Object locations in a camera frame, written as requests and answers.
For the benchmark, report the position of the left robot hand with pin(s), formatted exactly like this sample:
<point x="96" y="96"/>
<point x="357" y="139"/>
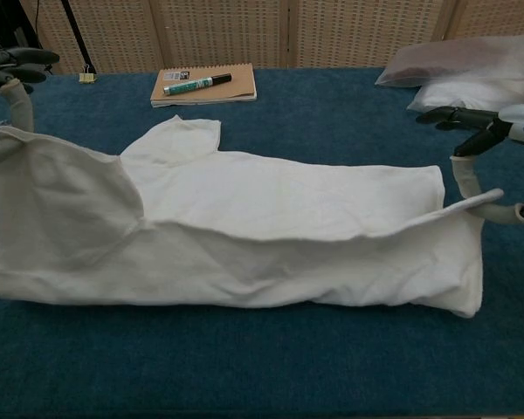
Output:
<point x="22" y="61"/>

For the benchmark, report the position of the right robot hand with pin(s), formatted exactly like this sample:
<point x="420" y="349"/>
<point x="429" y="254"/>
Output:
<point x="519" y="124"/>

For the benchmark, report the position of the white t-shirt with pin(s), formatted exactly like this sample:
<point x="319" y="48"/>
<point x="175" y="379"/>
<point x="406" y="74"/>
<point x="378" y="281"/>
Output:
<point x="244" y="196"/>

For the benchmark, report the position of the black tripod stand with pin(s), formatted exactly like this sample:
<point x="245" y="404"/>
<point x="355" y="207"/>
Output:
<point x="77" y="35"/>

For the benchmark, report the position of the frosted bag with white garment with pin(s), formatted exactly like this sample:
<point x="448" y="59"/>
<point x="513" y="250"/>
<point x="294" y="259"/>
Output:
<point x="463" y="94"/>

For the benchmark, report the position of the gold binder clip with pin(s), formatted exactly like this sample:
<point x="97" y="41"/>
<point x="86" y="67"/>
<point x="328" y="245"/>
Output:
<point x="87" y="77"/>

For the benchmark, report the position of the frosted bag with red garment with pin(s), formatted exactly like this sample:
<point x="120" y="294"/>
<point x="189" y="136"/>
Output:
<point x="441" y="65"/>

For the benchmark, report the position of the green white marker pen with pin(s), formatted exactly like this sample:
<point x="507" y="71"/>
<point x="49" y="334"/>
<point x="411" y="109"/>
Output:
<point x="192" y="85"/>

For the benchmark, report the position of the wicker folding screen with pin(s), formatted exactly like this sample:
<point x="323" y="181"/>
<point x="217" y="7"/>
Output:
<point x="227" y="30"/>

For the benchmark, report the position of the brown spiral notebook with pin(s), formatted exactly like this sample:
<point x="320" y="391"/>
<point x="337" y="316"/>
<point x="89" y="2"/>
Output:
<point x="238" y="87"/>

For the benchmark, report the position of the blue table cover mat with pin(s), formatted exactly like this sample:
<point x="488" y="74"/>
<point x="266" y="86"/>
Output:
<point x="244" y="371"/>

